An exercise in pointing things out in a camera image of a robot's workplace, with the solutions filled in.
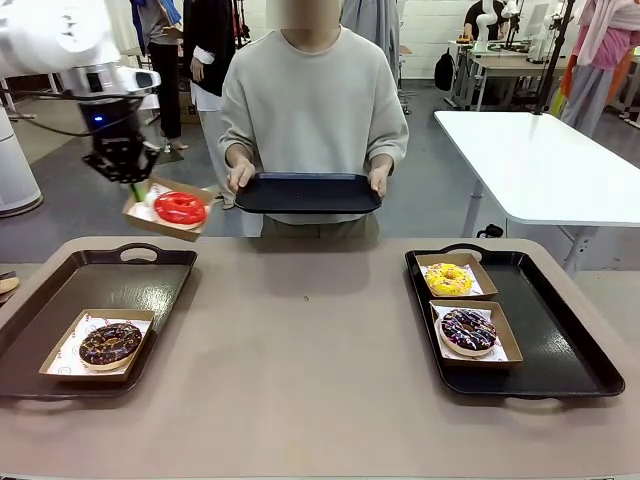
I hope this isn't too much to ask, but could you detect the purple sprinkled donut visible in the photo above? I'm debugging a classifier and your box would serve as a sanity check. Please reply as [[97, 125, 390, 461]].
[[438, 307, 499, 357]]

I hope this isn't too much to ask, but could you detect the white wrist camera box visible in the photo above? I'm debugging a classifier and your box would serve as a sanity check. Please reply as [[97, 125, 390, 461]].
[[122, 69, 162, 96]]

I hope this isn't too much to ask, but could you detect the person in beige sweater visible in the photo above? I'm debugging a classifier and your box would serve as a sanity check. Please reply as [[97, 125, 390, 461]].
[[218, 0, 410, 239]]

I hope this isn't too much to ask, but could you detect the white cylindrical stand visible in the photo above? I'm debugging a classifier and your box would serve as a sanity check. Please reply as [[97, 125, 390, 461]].
[[0, 107, 44, 217]]

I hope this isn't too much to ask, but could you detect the black pole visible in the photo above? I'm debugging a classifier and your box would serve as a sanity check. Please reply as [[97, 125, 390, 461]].
[[532, 0, 576, 115]]

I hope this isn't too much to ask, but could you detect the black backpack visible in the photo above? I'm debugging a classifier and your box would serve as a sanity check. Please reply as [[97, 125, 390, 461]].
[[433, 49, 455, 92]]

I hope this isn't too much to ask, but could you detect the yellow sprinkled donut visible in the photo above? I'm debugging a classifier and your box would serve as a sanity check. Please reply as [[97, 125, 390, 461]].
[[423, 262, 474, 297]]

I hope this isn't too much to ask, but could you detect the red glazed donut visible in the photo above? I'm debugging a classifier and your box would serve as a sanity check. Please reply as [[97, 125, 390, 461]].
[[153, 190, 208, 231]]

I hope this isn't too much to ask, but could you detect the person's left forearm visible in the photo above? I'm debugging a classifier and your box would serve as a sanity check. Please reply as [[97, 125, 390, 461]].
[[364, 119, 410, 174]]

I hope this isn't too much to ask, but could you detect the black handled tray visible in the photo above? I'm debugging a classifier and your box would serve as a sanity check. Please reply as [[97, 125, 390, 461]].
[[404, 243, 626, 401]]

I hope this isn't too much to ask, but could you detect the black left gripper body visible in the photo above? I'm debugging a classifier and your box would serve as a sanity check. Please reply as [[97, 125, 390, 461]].
[[79, 98, 142, 151]]

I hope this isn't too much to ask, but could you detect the cardboard box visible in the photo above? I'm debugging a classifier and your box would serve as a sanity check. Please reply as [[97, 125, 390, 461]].
[[179, 89, 199, 125]]

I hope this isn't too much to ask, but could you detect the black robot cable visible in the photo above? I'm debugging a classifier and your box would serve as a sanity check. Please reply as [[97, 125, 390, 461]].
[[0, 89, 96, 139]]

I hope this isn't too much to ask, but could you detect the grey hanging garment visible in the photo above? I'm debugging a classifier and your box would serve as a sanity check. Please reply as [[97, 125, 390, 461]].
[[339, 0, 401, 91]]

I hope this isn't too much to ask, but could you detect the kraft paper box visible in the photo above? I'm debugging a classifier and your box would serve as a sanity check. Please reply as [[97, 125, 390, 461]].
[[414, 252, 500, 301], [38, 308, 156, 384], [428, 299, 525, 370], [122, 173, 216, 244]]

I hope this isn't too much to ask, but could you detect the person's left hand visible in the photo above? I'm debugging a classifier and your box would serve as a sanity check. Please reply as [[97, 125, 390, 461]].
[[368, 166, 390, 199]]

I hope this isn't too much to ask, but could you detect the brown handled tray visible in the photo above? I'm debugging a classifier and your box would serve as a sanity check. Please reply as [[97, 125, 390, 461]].
[[0, 243, 199, 401]]

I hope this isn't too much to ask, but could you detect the figure in pink orange robes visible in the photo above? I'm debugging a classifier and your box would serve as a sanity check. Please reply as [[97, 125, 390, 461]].
[[559, 0, 640, 141]]

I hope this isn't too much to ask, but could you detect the bystander in black trousers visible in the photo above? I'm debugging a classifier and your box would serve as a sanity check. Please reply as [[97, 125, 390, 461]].
[[128, 0, 191, 151]]

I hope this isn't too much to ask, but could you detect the white table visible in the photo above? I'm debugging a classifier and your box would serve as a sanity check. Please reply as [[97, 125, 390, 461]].
[[433, 109, 640, 227]]

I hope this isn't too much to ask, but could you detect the tan rounded object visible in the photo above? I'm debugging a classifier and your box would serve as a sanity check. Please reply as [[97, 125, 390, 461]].
[[0, 271, 21, 304]]

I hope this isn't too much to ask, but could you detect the person's right forearm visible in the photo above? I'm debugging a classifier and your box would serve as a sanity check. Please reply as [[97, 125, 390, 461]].
[[218, 119, 264, 169]]

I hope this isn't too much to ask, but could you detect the white table leg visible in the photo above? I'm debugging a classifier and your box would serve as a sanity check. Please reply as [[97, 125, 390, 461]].
[[469, 179, 485, 237], [564, 225, 601, 274]]

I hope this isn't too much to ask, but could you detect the chocolate nut donut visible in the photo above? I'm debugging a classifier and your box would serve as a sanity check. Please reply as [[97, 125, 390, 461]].
[[78, 322, 144, 372]]

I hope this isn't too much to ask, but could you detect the background person in black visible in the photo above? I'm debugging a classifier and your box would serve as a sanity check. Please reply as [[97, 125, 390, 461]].
[[462, 0, 501, 41]]

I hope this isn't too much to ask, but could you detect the small black serving tray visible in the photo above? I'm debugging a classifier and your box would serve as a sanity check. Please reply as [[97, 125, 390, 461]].
[[233, 171, 384, 216]]

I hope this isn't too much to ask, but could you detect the person's right hand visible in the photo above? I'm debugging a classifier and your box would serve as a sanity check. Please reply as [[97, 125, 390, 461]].
[[227, 162, 257, 194]]

